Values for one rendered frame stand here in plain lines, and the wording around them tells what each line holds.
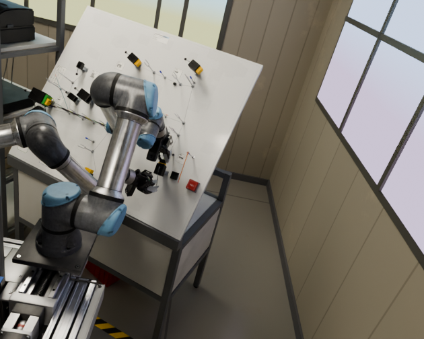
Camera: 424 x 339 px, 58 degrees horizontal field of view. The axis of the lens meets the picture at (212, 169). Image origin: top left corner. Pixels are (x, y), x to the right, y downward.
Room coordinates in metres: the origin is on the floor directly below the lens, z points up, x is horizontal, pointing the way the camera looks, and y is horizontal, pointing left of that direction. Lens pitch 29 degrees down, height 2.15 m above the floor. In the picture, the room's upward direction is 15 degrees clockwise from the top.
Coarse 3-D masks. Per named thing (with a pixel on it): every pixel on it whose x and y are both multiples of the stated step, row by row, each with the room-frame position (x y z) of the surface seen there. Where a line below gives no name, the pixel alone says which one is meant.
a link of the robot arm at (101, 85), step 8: (112, 72) 1.25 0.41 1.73; (96, 80) 1.22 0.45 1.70; (104, 80) 1.20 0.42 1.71; (112, 80) 1.21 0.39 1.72; (96, 88) 1.20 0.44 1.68; (104, 88) 1.19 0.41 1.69; (96, 96) 1.21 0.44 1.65; (104, 96) 1.19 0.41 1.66; (96, 104) 1.26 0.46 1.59; (104, 104) 1.23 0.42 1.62; (104, 112) 1.33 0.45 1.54; (112, 112) 1.33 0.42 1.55; (112, 120) 1.38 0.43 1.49; (112, 128) 1.45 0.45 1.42
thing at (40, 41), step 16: (64, 0) 2.34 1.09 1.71; (64, 16) 2.34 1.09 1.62; (64, 32) 2.35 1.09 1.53; (0, 48) 1.92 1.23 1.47; (16, 48) 2.05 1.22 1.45; (32, 48) 2.15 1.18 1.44; (48, 48) 2.23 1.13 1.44; (0, 64) 1.91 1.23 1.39; (0, 80) 1.91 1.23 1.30; (0, 96) 1.91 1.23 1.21; (0, 112) 1.90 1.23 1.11; (16, 112) 2.05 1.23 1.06; (0, 160) 1.89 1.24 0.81
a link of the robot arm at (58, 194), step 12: (48, 192) 0.97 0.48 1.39; (60, 192) 0.98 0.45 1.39; (72, 192) 0.99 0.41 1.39; (48, 204) 0.95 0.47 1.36; (60, 204) 0.95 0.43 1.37; (72, 204) 0.96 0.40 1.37; (48, 216) 0.94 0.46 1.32; (60, 216) 0.94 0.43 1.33; (72, 216) 0.94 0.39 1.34; (48, 228) 0.94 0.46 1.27; (60, 228) 0.95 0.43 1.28; (72, 228) 0.98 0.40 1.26
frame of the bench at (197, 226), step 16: (16, 176) 1.91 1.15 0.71; (16, 192) 1.91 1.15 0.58; (208, 192) 2.15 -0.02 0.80; (16, 208) 1.91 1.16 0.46; (16, 224) 1.91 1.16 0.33; (32, 224) 1.87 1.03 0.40; (176, 256) 1.55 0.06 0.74; (112, 272) 1.67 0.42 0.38; (144, 288) 1.60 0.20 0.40; (176, 288) 1.66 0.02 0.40; (160, 304) 1.56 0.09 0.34; (160, 320) 1.56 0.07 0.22; (160, 336) 1.59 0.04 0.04
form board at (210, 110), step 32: (96, 32) 2.33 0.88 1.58; (128, 32) 2.31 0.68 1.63; (160, 32) 2.28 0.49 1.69; (64, 64) 2.22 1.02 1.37; (96, 64) 2.20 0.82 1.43; (128, 64) 2.18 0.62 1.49; (160, 64) 2.16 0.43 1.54; (224, 64) 2.12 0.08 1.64; (256, 64) 2.10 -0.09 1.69; (64, 96) 2.09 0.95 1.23; (160, 96) 2.03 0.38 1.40; (192, 96) 2.01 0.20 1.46; (224, 96) 2.00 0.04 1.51; (64, 128) 1.96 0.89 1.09; (96, 128) 1.94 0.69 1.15; (192, 128) 1.90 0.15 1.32; (224, 128) 1.88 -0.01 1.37; (32, 160) 1.85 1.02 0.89; (96, 160) 1.82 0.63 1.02; (192, 160) 1.79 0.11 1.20; (160, 192) 1.69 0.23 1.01; (192, 192) 1.68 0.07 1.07; (160, 224) 1.58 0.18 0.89
